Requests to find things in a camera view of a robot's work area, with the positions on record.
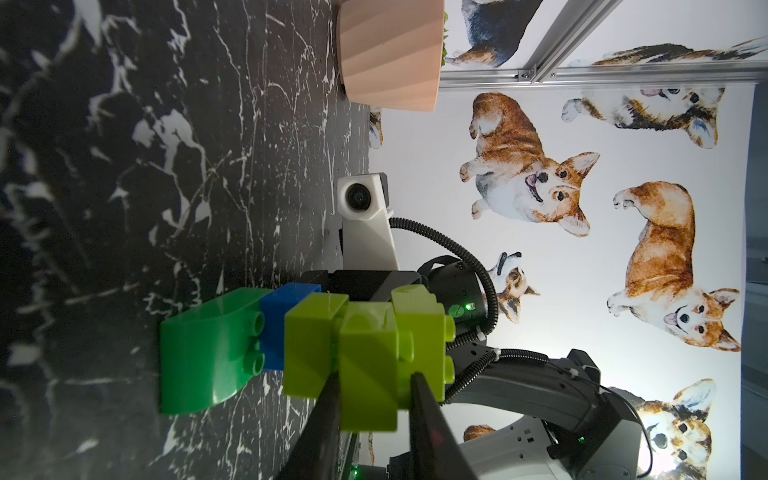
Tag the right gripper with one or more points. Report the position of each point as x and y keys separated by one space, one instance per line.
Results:
x=315 y=454

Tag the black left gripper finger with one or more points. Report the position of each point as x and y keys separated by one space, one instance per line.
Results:
x=435 y=455

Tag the lime lego brick 2x2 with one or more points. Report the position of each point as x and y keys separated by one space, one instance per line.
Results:
x=368 y=344

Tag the lime lego brick 2x3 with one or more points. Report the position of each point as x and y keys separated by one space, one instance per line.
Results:
x=424 y=331

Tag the dark green lego brick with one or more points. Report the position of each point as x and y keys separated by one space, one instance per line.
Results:
x=210 y=352

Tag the blue lego brick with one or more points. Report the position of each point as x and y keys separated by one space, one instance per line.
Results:
x=274 y=307

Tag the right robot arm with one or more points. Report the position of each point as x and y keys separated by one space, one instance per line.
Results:
x=570 y=427

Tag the large beige plant pot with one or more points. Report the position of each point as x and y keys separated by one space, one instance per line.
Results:
x=390 y=52

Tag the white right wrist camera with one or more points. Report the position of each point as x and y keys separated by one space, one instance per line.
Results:
x=366 y=238

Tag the aluminium frame post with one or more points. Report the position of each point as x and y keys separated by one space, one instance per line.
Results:
x=577 y=20

